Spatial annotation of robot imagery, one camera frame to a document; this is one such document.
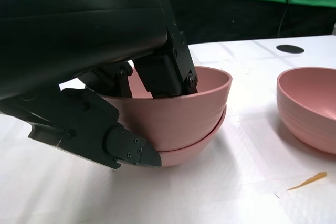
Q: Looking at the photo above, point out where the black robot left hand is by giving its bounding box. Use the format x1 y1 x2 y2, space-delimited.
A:
0 0 198 170

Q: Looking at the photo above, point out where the black backdrop cloth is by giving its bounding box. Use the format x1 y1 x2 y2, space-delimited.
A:
167 0 336 49

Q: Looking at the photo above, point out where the yellow wood sliver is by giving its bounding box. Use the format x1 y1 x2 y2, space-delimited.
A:
286 172 328 191

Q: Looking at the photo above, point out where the black table cable grommet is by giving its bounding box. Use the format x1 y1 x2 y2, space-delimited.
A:
276 44 306 55

